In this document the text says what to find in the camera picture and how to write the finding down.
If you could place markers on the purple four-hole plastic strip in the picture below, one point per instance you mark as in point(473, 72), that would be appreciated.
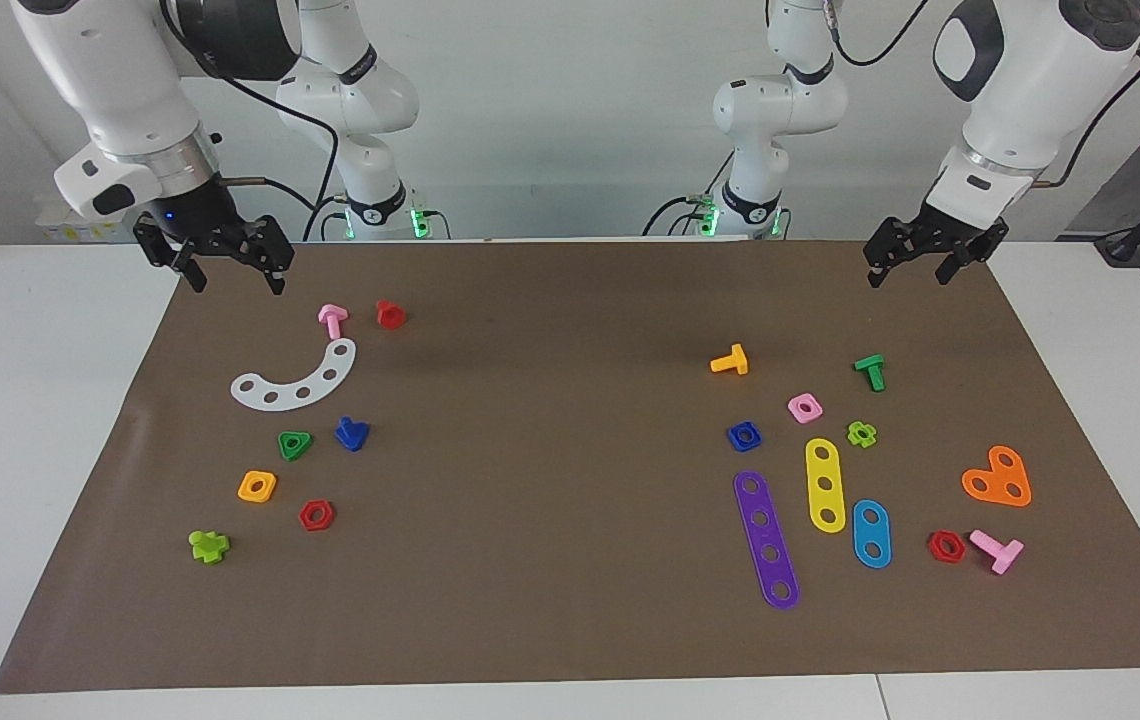
point(765, 537)

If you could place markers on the brown table mat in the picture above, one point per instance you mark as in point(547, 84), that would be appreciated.
point(570, 500)

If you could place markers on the yellow three-hole plastic strip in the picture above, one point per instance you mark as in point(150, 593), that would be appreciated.
point(825, 468)

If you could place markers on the orange square plastic nut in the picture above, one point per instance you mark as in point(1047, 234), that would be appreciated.
point(270, 480)

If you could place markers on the pink square plastic nut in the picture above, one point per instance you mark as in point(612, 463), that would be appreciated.
point(796, 415)

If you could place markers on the white curved strip with holes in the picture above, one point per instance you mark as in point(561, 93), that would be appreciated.
point(317, 385)

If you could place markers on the green triangular plastic nut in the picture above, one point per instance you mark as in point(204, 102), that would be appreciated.
point(303, 438)

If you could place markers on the blue square plastic nut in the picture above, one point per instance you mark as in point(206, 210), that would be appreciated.
point(733, 438)

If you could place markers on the red plastic screw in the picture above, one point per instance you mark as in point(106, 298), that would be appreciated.
point(390, 316)

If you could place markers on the green plastic screw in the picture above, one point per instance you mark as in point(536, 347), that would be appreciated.
point(871, 370)

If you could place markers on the small white yellow box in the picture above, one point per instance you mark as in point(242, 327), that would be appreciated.
point(70, 232)

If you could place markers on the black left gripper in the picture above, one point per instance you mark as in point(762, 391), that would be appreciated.
point(935, 238)

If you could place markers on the orange three-hole angled plate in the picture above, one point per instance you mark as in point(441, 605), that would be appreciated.
point(996, 478)

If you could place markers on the blue two-hole plastic strip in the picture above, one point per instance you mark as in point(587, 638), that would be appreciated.
point(871, 535)

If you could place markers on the lime cross-head plastic screw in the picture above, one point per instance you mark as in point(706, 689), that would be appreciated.
point(208, 548)

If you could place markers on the orange plastic screw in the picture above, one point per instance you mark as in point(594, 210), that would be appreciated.
point(730, 364)

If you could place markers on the lime cross-shaped plastic nut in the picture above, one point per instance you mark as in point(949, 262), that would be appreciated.
point(870, 437)

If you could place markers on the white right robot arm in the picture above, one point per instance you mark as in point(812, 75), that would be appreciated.
point(110, 80)

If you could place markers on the blue triangular-head plastic screw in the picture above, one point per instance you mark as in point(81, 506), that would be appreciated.
point(352, 436)

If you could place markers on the red hexagonal plastic nut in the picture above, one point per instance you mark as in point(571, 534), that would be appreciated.
point(958, 552)
point(327, 510)

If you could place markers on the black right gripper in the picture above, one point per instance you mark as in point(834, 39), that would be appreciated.
point(210, 228)

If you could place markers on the pink plastic screw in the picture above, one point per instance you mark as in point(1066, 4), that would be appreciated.
point(1000, 553)
point(333, 322)

